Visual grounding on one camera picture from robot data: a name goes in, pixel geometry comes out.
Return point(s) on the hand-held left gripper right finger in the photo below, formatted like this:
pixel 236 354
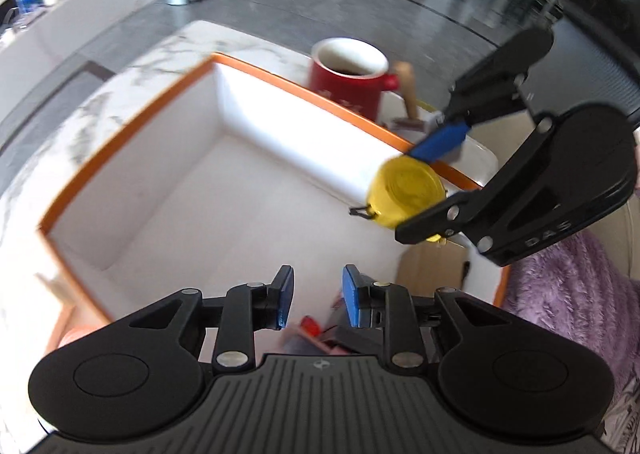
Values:
pixel 352 301

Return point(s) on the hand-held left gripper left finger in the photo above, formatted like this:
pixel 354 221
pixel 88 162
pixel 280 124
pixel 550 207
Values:
pixel 286 296

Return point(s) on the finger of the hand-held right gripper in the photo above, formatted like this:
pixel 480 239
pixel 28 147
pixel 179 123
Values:
pixel 442 141
pixel 440 221

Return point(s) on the yellow tape measure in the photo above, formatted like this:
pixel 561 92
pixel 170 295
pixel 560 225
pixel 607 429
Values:
pixel 406 194

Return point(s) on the pink pouch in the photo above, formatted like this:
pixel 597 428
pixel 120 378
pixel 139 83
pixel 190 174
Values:
pixel 312 343

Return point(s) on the orange rimmed white box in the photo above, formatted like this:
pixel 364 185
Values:
pixel 240 194

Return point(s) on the white tray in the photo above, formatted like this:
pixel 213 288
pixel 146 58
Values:
pixel 480 158

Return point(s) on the brown cardboard piece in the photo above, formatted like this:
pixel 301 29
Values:
pixel 432 269

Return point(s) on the red mug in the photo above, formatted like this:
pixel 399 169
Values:
pixel 347 73

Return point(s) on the purple fluffy blanket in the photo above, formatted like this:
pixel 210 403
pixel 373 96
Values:
pixel 570 314

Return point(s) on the black chair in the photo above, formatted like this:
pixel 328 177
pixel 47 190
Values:
pixel 605 8

